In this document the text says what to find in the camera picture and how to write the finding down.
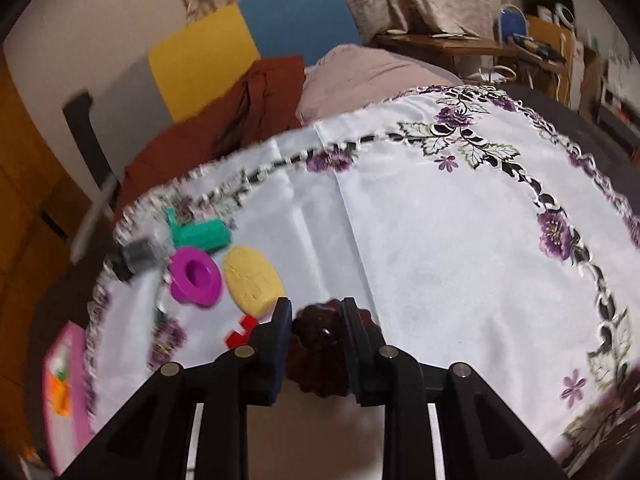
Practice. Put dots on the small green piece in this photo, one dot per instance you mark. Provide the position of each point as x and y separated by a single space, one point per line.
61 371

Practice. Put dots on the dark red fluted mold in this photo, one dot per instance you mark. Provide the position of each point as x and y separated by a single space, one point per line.
317 350

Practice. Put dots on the wooden wardrobe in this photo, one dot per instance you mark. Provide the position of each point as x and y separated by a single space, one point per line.
25 185

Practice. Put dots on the red plastic piece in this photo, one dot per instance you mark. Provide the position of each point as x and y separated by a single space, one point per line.
235 337

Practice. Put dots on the wooden desk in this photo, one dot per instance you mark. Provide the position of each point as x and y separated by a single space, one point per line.
450 44

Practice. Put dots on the cluttered shelf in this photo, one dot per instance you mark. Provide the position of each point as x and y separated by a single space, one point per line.
617 95

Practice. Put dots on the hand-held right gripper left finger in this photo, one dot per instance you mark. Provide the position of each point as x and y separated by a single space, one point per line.
282 340

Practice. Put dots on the grey black cylinder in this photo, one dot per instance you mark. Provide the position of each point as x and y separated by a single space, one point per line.
137 255

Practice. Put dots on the yellow oval plastic piece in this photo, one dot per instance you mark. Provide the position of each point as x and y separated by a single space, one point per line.
252 280

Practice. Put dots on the green plastic spool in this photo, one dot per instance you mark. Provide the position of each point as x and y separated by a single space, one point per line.
202 235

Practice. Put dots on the white floral tablecloth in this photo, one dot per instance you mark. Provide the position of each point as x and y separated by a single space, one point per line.
450 260

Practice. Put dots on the pink pillow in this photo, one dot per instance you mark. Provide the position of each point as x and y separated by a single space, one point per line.
360 80

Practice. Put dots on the rust brown jacket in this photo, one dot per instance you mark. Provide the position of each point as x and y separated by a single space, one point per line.
200 145

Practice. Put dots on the orange plastic piece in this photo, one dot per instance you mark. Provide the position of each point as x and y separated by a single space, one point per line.
60 395

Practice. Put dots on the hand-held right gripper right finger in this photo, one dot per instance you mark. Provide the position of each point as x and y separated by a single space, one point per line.
350 350

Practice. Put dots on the multicolour chair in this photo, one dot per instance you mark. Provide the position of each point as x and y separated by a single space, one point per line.
295 20

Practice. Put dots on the blue bag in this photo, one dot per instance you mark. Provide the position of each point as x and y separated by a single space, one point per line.
511 25

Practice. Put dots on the pink cardboard box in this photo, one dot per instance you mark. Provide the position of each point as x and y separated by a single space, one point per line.
75 425

